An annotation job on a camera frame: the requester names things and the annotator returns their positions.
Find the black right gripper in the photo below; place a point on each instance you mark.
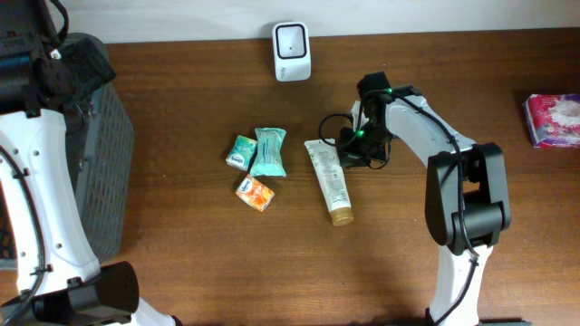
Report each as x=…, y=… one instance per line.
x=350, y=154

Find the white Pantene tube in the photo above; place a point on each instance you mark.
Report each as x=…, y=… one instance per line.
x=329, y=172

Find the mint green wipes pack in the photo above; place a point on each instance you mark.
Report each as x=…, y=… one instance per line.
x=268, y=161

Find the small orange tissue pack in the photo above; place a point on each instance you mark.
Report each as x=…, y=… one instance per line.
x=254, y=193

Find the small teal tissue pack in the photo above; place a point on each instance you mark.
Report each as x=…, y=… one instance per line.
x=241, y=154

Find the purple tissue pack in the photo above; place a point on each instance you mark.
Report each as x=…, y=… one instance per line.
x=553, y=120

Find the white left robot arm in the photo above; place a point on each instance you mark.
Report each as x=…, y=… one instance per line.
x=45, y=75

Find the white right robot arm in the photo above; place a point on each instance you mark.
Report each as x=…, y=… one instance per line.
x=466, y=197

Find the white barcode scanner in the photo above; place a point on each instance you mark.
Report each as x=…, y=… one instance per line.
x=291, y=49

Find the dark grey plastic basket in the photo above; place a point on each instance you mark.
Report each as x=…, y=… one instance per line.
x=99, y=153

